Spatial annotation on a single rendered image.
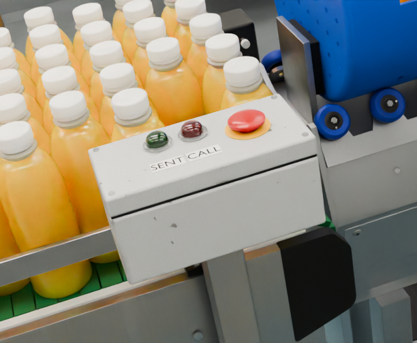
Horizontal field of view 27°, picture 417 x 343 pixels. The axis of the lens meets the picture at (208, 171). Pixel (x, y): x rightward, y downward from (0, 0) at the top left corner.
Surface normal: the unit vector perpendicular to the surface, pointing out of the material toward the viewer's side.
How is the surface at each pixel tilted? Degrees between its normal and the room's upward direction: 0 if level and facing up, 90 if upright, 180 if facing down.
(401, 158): 71
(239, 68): 0
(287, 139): 0
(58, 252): 90
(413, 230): 110
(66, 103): 0
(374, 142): 52
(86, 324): 90
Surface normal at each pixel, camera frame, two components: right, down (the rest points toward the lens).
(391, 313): 0.27, 0.48
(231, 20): -0.18, -0.83
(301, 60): -0.95, 0.29
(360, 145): 0.11, -0.14
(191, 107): 0.65, 0.31
